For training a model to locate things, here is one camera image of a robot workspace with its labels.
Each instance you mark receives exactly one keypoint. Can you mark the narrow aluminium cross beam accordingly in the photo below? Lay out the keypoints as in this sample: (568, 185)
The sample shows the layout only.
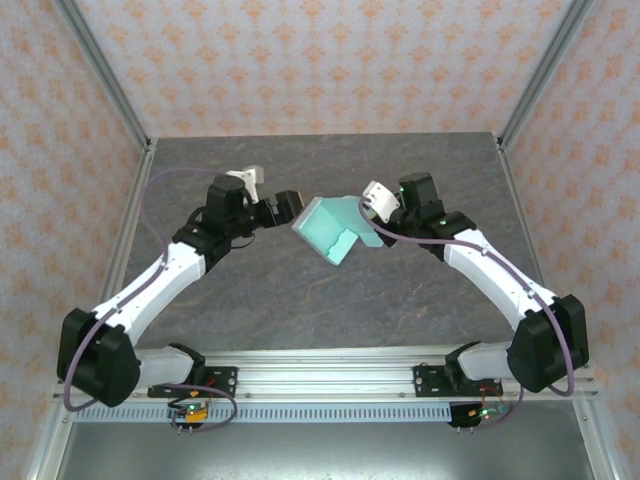
(325, 356)

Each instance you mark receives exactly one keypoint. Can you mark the mint green paper box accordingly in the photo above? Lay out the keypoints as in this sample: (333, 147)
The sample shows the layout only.
(330, 230)

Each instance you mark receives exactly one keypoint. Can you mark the yellow green left circuit board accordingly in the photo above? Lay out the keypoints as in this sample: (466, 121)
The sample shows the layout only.
(192, 412)

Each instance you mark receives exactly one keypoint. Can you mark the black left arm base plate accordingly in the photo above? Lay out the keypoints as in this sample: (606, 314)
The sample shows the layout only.
(225, 380)

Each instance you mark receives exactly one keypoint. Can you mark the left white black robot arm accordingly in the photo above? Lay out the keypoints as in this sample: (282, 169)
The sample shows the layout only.
(150, 280)

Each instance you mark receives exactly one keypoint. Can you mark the wide aluminium mounting beam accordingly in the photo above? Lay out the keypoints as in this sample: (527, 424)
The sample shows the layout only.
(325, 382)

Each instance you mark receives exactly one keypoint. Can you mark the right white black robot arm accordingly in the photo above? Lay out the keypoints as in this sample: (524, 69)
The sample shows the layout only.
(490, 275)

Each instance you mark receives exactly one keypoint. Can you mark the green lit right circuit board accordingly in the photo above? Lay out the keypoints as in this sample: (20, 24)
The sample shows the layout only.
(487, 413)

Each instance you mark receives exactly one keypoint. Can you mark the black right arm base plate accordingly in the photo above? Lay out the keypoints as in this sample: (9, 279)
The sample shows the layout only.
(426, 380)

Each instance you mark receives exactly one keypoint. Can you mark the grey metal shelf sheet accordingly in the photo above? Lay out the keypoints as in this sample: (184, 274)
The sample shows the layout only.
(325, 452)

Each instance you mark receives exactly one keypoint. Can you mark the aluminium frame post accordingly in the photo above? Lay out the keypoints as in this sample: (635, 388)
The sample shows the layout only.
(107, 75)
(542, 75)

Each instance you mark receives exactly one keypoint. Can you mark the aluminium table side rail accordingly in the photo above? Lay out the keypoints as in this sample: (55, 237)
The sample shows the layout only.
(122, 240)
(525, 210)

